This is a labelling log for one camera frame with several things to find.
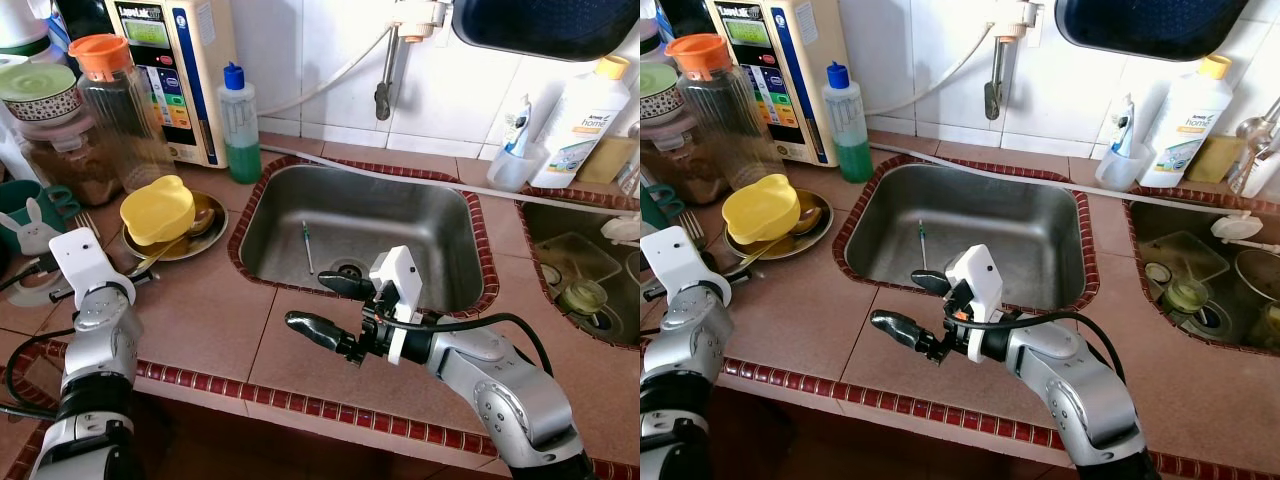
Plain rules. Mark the steel bowl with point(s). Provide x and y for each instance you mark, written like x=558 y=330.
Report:
x=1260 y=275

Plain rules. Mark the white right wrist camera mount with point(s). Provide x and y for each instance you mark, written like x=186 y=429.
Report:
x=980 y=270
x=400 y=270

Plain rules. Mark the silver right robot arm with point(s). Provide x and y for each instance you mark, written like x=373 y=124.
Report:
x=1090 y=400
x=510 y=400

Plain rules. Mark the green dish soap bottle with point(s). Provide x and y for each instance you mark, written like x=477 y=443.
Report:
x=845 y=160
x=242 y=160

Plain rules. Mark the green glass cup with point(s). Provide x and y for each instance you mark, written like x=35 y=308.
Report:
x=1187 y=297
x=585 y=297

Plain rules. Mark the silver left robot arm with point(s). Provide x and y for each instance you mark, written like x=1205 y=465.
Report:
x=100 y=340
x=690 y=340

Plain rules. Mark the steel fork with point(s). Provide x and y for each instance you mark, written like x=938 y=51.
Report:
x=693 y=225
x=88 y=225

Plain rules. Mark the teal mug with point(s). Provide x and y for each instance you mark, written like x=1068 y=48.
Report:
x=60 y=200
x=665 y=200

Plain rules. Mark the yellow plastic bowl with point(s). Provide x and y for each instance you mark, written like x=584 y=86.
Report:
x=158 y=210
x=760 y=208

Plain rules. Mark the round steel plate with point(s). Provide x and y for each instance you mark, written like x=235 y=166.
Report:
x=810 y=245
x=205 y=245

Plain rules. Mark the shiny steel utensils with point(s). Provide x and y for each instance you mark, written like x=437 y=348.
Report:
x=630 y=170
x=1250 y=130

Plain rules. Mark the white detergent bottle yellow cap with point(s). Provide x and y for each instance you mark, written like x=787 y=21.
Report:
x=1185 y=120
x=580 y=120

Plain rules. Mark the beige water ionizer appliance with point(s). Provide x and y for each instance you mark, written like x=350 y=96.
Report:
x=190 y=60
x=795 y=60

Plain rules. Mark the clear jug orange lid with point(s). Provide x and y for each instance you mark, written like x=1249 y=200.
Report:
x=125 y=120
x=725 y=120

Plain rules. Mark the steel sink with dishes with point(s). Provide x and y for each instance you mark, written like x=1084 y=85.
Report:
x=545 y=230
x=1160 y=240

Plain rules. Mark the patterned bowl green lid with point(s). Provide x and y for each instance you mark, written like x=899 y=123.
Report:
x=658 y=85
x=40 y=85

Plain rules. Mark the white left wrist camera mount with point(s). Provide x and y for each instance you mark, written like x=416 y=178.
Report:
x=80 y=255
x=675 y=255

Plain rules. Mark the white faucet adapter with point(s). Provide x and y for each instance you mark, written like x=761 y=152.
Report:
x=1020 y=15
x=420 y=15

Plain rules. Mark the stainless steel sink basin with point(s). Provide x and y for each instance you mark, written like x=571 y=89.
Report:
x=1010 y=215
x=400 y=220

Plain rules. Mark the white kettle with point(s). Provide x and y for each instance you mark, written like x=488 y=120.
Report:
x=25 y=25

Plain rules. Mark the dark blue plastic tray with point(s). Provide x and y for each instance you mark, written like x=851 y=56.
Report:
x=545 y=25
x=1150 y=25

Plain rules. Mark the grey metal faucet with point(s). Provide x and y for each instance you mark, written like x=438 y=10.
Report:
x=993 y=95
x=385 y=90

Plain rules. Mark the round sink drain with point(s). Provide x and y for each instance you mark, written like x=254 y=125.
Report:
x=350 y=268

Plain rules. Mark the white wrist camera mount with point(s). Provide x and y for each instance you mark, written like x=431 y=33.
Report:
x=980 y=270
x=400 y=270
x=675 y=255
x=80 y=255

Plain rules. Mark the yellow sponge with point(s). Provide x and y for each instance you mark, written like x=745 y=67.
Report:
x=605 y=160
x=1213 y=158

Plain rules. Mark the small white blue tube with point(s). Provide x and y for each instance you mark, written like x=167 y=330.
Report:
x=517 y=130
x=1124 y=130

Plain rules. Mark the clear glass food container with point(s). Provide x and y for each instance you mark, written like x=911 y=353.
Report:
x=575 y=255
x=1180 y=255

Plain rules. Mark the steel spoon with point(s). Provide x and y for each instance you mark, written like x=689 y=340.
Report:
x=155 y=260
x=755 y=258

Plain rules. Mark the clear plastic cup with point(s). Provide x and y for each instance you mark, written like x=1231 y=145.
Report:
x=510 y=175
x=1115 y=175

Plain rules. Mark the glass jar brown contents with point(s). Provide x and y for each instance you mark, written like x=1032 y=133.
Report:
x=670 y=160
x=70 y=165

